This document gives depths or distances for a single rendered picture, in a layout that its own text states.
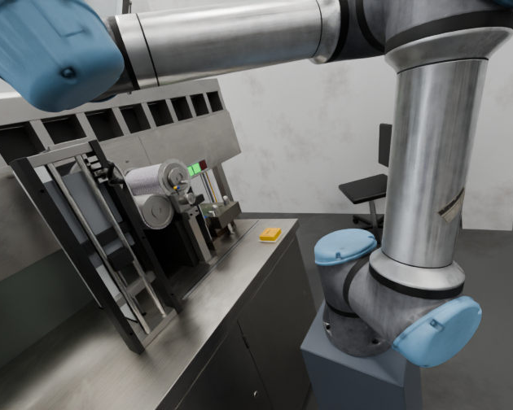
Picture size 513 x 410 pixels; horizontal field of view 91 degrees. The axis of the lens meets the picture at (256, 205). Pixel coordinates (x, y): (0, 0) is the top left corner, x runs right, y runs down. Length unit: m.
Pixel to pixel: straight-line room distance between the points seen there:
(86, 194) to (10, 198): 0.43
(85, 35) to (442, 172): 0.35
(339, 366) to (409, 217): 0.37
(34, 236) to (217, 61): 0.93
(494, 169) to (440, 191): 2.20
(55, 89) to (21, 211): 0.93
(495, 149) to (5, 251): 2.74
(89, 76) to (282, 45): 0.24
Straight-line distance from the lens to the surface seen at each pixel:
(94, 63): 0.22
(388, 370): 0.60
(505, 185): 2.61
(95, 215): 0.73
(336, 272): 0.49
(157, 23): 0.35
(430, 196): 0.36
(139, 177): 1.07
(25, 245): 1.13
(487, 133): 2.47
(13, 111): 1.18
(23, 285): 1.15
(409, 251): 0.38
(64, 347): 1.07
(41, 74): 0.21
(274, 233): 1.02
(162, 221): 0.95
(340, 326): 0.59
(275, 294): 1.06
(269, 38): 0.37
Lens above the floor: 1.40
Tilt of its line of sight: 20 degrees down
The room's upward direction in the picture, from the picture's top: 17 degrees counter-clockwise
